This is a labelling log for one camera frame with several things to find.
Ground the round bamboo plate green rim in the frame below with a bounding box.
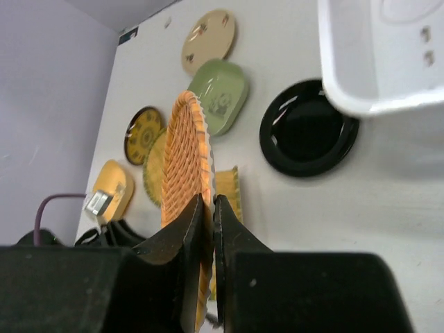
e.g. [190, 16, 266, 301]
[143, 128, 167, 207]

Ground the rectangular bamboo tray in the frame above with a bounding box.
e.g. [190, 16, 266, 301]
[210, 166, 244, 301]

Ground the beige round plate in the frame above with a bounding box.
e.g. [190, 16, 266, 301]
[181, 9, 237, 76]

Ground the brown yellow patterned plate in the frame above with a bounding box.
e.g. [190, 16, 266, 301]
[123, 106, 164, 166]

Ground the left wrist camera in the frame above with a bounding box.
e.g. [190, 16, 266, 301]
[83, 190, 113, 219]

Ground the black round plate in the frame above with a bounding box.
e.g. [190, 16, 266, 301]
[259, 78, 360, 178]

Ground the orange round woven plate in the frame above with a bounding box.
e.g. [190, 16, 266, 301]
[161, 90, 216, 332]

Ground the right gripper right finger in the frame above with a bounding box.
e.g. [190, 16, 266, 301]
[214, 195, 413, 332]

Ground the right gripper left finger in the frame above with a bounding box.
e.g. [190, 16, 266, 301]
[1, 195, 205, 332]

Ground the green square panda plate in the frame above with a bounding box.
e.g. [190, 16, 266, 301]
[188, 59, 249, 136]

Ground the yellow square panda plate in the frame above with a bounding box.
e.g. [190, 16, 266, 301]
[93, 160, 135, 222]

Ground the white plastic bin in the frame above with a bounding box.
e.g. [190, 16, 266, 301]
[317, 1, 443, 117]

